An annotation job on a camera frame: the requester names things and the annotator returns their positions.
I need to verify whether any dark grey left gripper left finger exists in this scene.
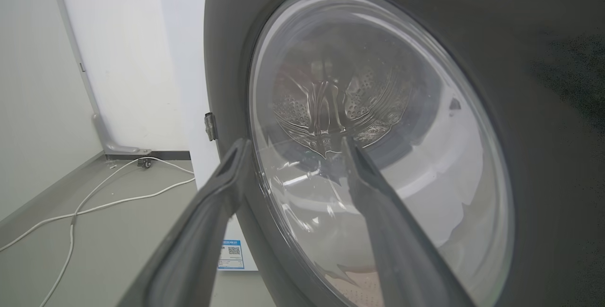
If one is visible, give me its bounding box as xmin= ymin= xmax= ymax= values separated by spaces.
xmin=117 ymin=138 xmax=252 ymax=307

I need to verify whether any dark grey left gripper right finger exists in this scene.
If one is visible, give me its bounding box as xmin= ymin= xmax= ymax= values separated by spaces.
xmin=340 ymin=137 xmax=477 ymax=307

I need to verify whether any grey washing machine door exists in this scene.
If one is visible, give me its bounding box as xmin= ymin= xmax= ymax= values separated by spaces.
xmin=204 ymin=0 xmax=605 ymax=307

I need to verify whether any metal door latch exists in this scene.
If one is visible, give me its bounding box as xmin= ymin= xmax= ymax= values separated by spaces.
xmin=204 ymin=112 xmax=218 ymax=141

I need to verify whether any white washing machine body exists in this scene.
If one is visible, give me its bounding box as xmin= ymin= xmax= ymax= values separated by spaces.
xmin=155 ymin=0 xmax=259 ymax=272

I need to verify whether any blue QR code sticker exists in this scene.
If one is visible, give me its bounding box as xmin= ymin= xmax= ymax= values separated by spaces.
xmin=217 ymin=239 xmax=245 ymax=270

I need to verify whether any white cable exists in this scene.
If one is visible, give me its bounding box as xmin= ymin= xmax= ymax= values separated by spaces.
xmin=40 ymin=157 xmax=195 ymax=307
xmin=0 ymin=177 xmax=196 ymax=253

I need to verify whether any grey metal partition frame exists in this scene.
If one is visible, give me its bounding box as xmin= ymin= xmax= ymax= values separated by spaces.
xmin=47 ymin=0 xmax=152 ymax=156

